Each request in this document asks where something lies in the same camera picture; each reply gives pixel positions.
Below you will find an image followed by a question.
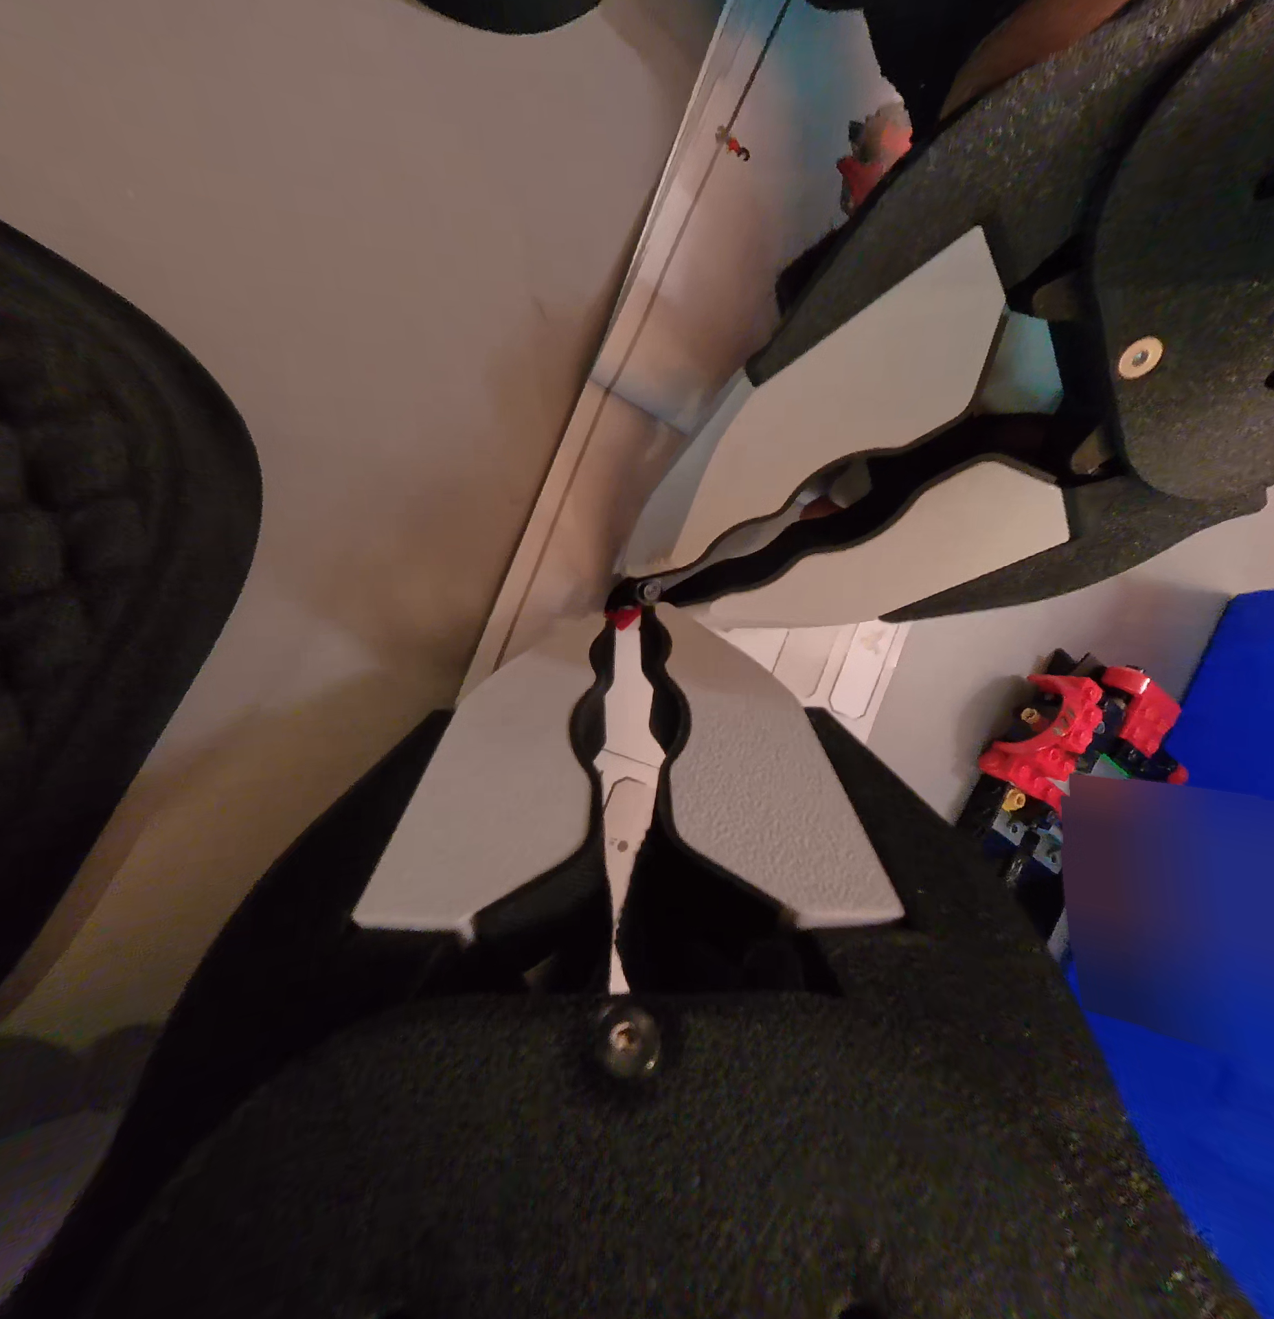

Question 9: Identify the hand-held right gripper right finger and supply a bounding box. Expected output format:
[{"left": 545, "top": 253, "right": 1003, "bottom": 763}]
[{"left": 640, "top": 605, "right": 906, "bottom": 933}]

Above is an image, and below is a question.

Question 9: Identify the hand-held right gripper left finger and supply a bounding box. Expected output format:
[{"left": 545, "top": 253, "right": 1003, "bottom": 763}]
[{"left": 351, "top": 616, "right": 612, "bottom": 941}]

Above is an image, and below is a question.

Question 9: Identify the blue bin with black divider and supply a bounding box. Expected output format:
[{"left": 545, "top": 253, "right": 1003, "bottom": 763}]
[{"left": 1064, "top": 586, "right": 1274, "bottom": 1319}]

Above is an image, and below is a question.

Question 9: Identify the person's left hand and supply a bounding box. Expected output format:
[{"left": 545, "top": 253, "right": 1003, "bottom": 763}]
[{"left": 951, "top": 0, "right": 1133, "bottom": 105}]

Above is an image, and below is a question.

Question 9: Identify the black textured elbow pad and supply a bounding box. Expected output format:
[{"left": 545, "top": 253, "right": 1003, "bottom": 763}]
[
  {"left": 0, "top": 206, "right": 266, "bottom": 1006},
  {"left": 416, "top": 0, "right": 607, "bottom": 35}
]

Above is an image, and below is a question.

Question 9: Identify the person's left forearm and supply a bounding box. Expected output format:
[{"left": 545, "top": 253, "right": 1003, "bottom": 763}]
[{"left": 807, "top": 0, "right": 1020, "bottom": 115}]

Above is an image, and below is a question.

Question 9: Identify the red black lego car model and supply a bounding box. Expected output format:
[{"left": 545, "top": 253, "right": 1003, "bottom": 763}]
[{"left": 956, "top": 646, "right": 1189, "bottom": 892}]

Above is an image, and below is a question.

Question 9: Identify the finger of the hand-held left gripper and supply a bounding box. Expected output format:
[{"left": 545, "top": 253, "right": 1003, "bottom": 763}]
[
  {"left": 616, "top": 224, "right": 1065, "bottom": 578},
  {"left": 671, "top": 458, "right": 1073, "bottom": 631}
]

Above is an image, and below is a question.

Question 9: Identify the lego instruction booklet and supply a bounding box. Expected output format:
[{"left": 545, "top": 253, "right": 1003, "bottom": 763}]
[{"left": 457, "top": 0, "right": 916, "bottom": 996}]

